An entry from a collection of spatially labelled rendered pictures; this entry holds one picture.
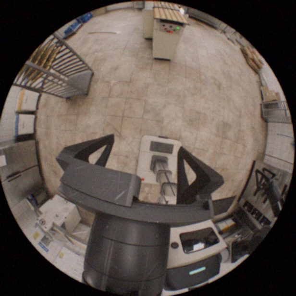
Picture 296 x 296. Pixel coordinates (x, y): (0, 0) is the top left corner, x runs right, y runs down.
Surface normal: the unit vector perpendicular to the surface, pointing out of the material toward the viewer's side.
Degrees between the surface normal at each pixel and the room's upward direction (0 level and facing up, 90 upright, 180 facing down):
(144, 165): 0
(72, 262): 90
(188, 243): 90
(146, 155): 0
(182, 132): 0
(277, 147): 90
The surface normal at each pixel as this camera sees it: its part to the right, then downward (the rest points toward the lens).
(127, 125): 0.00, 0.18
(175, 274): 0.15, -0.97
